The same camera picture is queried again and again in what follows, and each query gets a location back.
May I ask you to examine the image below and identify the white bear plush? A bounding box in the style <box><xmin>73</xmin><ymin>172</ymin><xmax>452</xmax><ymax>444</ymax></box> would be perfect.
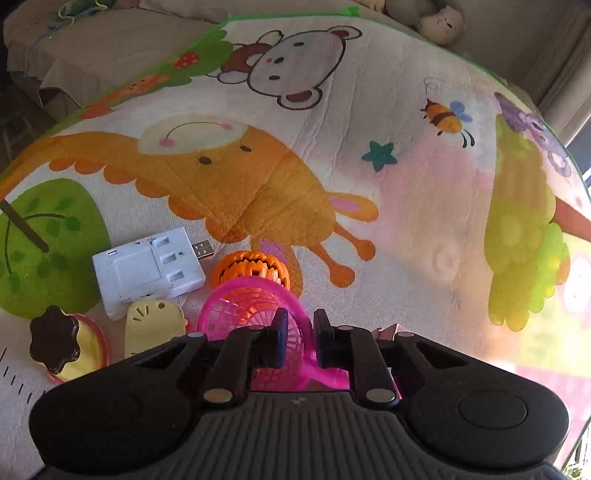
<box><xmin>418</xmin><ymin>7</ymin><xmax>465</xmax><ymax>46</ymax></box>

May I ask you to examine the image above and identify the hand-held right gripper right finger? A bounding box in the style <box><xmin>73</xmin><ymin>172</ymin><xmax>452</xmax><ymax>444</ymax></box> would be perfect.
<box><xmin>313</xmin><ymin>309</ymin><xmax>467</xmax><ymax>408</ymax></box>

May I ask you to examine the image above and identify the green blue cloth item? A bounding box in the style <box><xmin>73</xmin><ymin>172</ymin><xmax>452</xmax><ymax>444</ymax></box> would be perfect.
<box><xmin>58</xmin><ymin>0</ymin><xmax>106</xmax><ymax>22</ymax></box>

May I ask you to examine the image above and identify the cartoon animal printed mat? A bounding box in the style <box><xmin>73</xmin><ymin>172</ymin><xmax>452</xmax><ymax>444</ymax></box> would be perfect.
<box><xmin>0</xmin><ymin>11</ymin><xmax>591</xmax><ymax>480</ymax></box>

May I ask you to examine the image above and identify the beige curtain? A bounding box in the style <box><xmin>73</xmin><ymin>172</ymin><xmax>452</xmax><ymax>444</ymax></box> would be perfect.
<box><xmin>462</xmin><ymin>0</ymin><xmax>591</xmax><ymax>137</ymax></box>

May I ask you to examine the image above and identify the white usb hub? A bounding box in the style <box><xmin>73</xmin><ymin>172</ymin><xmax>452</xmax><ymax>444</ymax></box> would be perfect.
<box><xmin>91</xmin><ymin>227</ymin><xmax>215</xmax><ymax>321</ymax></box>

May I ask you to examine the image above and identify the beige sofa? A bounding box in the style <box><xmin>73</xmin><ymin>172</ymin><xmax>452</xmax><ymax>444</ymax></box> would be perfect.
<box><xmin>0</xmin><ymin>0</ymin><xmax>365</xmax><ymax>121</ymax></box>

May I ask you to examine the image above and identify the grey cushion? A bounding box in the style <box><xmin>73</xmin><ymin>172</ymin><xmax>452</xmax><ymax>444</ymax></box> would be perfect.
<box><xmin>385</xmin><ymin>0</ymin><xmax>437</xmax><ymax>25</ymax></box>

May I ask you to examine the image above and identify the yellow chick-shaped toy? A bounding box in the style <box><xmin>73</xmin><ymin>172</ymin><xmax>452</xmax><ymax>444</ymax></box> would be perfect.
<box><xmin>124</xmin><ymin>298</ymin><xmax>188</xmax><ymax>358</ymax></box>

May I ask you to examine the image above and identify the orange pumpkin toy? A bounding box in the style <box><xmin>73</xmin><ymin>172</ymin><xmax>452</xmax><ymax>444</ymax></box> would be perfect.
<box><xmin>211</xmin><ymin>250</ymin><xmax>291</xmax><ymax>291</ymax></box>

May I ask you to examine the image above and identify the pink plastic strainer scoop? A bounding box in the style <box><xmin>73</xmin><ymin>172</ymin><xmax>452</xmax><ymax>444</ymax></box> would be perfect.
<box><xmin>198</xmin><ymin>277</ymin><xmax>402</xmax><ymax>400</ymax></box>

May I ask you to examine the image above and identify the brown yellow pudding toy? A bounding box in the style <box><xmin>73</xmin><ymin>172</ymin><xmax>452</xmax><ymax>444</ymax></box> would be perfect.
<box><xmin>28</xmin><ymin>305</ymin><xmax>109</xmax><ymax>385</ymax></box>

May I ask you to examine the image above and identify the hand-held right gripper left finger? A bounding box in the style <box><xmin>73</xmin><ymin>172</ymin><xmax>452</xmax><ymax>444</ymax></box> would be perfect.
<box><xmin>122</xmin><ymin>308</ymin><xmax>290</xmax><ymax>408</ymax></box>

